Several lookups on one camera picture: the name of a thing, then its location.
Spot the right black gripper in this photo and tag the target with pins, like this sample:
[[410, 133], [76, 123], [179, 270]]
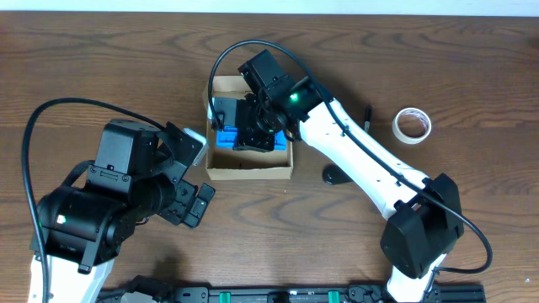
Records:
[[248, 141]]

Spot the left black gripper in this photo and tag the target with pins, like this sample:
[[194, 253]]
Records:
[[183, 191]]

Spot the blue plastic rectangular block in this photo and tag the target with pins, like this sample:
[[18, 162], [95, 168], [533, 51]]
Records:
[[226, 139]]

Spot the cardboard box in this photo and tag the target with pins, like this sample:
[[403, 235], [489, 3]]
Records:
[[226, 164]]

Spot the white masking tape roll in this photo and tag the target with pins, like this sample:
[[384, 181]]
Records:
[[416, 113]]

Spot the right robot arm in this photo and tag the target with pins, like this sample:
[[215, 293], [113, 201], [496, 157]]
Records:
[[423, 215]]

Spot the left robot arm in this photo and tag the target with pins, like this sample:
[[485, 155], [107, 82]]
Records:
[[138, 172]]

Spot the black teardrop shaped object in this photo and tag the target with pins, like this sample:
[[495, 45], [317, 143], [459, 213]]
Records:
[[334, 175]]

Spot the black capped white marker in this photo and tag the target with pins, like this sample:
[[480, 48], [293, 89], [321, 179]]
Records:
[[367, 119]]

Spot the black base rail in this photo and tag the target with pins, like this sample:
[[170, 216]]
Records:
[[144, 289]]

